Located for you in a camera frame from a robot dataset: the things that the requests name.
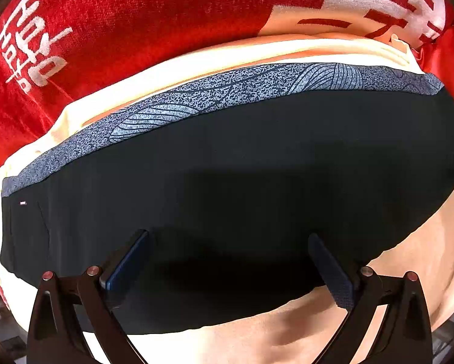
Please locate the black pants with patterned waistband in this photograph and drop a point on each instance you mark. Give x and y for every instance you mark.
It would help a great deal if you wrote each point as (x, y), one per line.
(231, 174)

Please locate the red blanket with white characters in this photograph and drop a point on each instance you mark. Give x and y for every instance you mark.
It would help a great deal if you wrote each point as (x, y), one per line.
(55, 52)

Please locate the red embroidered satin pillow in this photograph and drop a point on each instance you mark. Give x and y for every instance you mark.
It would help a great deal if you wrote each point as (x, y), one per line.
(438, 58)

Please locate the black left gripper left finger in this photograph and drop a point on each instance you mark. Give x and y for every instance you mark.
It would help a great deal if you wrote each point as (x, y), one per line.
(55, 334)

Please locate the cream seat cushion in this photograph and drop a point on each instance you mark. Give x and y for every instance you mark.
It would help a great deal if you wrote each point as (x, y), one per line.
(297, 331)

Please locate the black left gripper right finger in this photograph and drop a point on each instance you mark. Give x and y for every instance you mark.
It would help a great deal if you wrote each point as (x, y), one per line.
(393, 307)

